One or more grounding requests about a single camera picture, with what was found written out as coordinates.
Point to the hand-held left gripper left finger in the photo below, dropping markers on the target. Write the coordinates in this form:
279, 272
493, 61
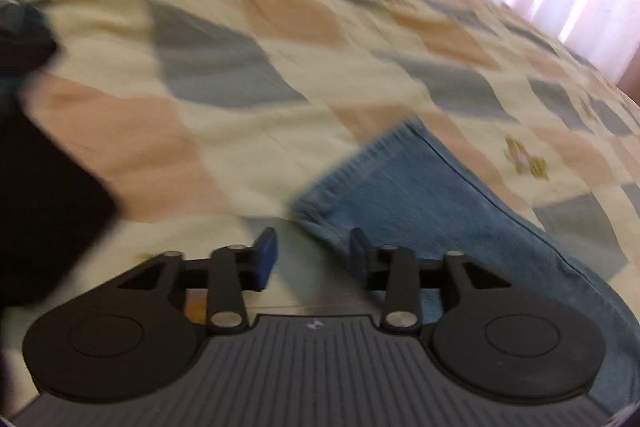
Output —
266, 257

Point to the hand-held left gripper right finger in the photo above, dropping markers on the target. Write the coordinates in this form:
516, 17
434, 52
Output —
358, 253

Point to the blue jeans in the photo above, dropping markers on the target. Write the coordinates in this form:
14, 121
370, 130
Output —
430, 207

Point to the patchwork bear print quilt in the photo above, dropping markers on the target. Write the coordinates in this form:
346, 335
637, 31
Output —
250, 117

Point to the dark cloth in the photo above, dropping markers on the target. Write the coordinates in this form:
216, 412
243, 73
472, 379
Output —
45, 207

